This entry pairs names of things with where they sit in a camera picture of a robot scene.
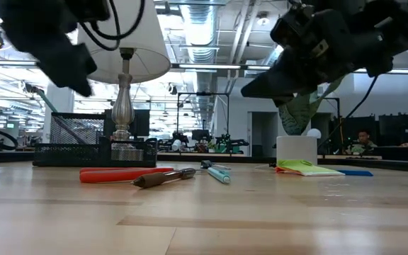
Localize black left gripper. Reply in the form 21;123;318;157
0;0;98;98

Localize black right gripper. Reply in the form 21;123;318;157
241;10;368;107

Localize black mesh desk organizer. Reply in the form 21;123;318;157
33;112;158;168

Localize teal pen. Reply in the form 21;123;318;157
207;166;232;184

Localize red handled scissors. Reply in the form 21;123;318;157
79;166;175;184

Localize brown pen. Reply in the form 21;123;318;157
131;167;197;189

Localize snake plant in white pot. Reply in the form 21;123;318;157
276;76;345;166

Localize white shade silver table lamp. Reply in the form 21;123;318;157
76;0;172;141

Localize black background monitor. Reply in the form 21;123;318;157
103;108;151;138

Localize person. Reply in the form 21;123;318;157
347;130;378;154

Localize blue sticky note pad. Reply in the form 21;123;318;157
338;169;374;177

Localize black background cabinet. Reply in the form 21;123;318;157
377;113;408;148

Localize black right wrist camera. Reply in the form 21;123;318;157
270;3;318;49

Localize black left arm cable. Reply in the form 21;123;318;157
79;0;145;51

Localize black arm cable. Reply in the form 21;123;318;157
79;0;145;51
317;74;380;142

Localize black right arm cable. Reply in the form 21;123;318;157
317;74;380;142

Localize black background frame rig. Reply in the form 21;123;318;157
176;91;230;154

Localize black aluminium table frame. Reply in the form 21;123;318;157
0;150;408;174

